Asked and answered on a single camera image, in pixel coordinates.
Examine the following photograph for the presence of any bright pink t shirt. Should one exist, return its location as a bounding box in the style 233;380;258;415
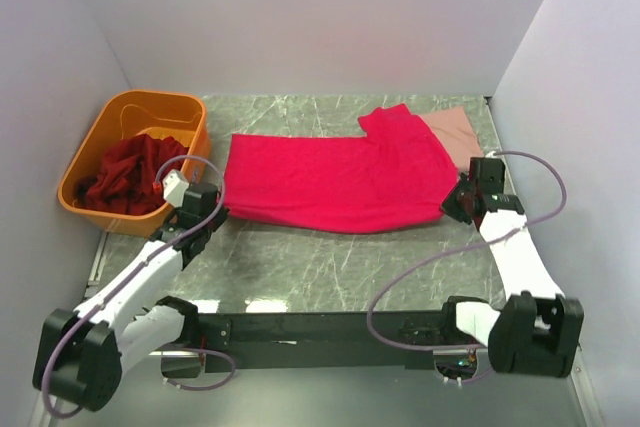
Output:
225;104;458;234

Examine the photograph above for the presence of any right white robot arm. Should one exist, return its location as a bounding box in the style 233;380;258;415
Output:
441;157;584;378

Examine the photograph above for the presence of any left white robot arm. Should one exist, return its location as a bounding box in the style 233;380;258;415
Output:
32;182;229;419

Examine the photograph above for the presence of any folded light pink t shirt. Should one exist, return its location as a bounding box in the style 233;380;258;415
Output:
419;106;484;172

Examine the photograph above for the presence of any dark red t shirt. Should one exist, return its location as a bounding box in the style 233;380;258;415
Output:
75;134;188;216

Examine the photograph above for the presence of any orange plastic basket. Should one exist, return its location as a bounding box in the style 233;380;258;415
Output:
58;90;211;237

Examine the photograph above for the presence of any black base beam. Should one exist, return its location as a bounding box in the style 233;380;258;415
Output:
162;307;480;370

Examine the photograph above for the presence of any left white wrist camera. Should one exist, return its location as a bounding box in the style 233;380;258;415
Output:
152;169;190;208

